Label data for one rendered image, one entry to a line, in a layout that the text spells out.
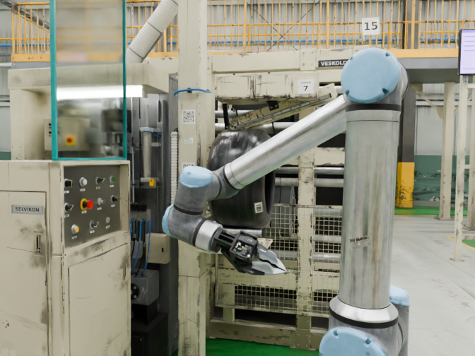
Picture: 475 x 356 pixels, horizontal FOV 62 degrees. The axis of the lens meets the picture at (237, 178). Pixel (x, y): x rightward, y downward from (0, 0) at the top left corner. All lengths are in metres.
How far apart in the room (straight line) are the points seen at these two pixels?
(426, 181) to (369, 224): 11.06
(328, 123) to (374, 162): 0.23
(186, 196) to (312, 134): 0.39
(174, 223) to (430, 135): 11.13
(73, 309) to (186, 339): 0.81
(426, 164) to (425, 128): 0.98
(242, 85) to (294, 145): 1.36
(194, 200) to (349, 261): 0.46
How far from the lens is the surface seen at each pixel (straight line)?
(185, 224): 1.15
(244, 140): 2.01
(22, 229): 1.81
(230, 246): 1.10
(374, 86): 0.87
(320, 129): 1.07
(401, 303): 1.12
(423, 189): 11.92
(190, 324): 2.39
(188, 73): 2.25
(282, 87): 2.38
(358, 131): 0.88
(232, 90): 2.43
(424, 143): 11.97
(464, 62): 5.74
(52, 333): 1.86
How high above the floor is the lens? 1.29
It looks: 3 degrees down
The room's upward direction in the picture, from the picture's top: 1 degrees clockwise
